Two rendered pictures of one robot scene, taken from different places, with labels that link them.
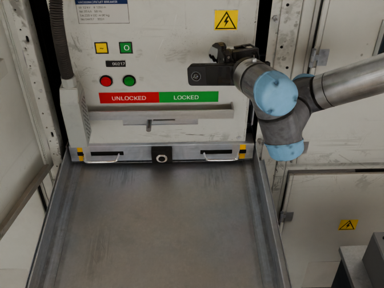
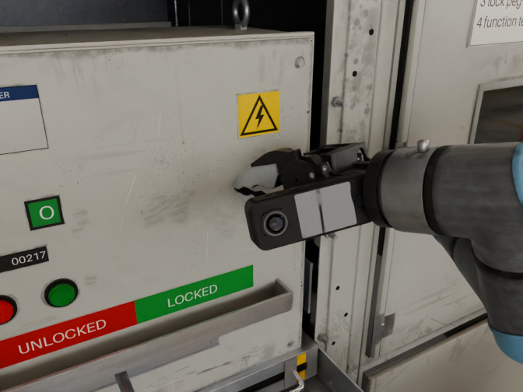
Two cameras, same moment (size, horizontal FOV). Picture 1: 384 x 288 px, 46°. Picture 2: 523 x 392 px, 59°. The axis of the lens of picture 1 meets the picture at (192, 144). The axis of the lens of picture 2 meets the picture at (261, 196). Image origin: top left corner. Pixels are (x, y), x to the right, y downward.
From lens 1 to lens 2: 66 cm
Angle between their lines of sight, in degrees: 29
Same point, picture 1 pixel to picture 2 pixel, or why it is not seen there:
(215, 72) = (320, 203)
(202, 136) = (227, 366)
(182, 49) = (178, 191)
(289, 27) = (358, 115)
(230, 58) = (328, 168)
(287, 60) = not seen: hidden behind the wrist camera
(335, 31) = (425, 112)
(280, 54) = not seen: hidden behind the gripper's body
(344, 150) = (437, 309)
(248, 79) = (468, 178)
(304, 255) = not seen: outside the picture
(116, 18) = (12, 138)
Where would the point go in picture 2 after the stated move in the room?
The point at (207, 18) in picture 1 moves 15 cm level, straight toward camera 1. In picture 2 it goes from (225, 114) to (290, 152)
